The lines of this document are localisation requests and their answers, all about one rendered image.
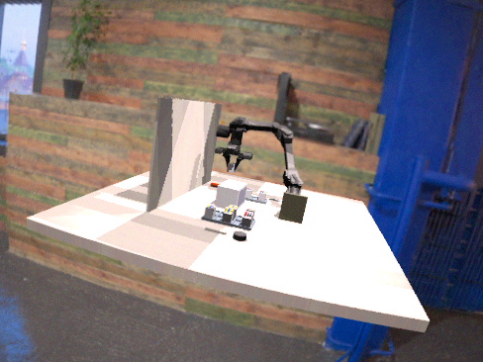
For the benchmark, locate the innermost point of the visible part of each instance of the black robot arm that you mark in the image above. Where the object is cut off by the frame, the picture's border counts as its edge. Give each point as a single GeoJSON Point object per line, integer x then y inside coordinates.
{"type": "Point", "coordinates": [240, 125]}

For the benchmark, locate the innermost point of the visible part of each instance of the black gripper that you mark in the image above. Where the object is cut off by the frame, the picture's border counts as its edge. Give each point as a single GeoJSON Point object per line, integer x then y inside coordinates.
{"type": "Point", "coordinates": [240, 155]}

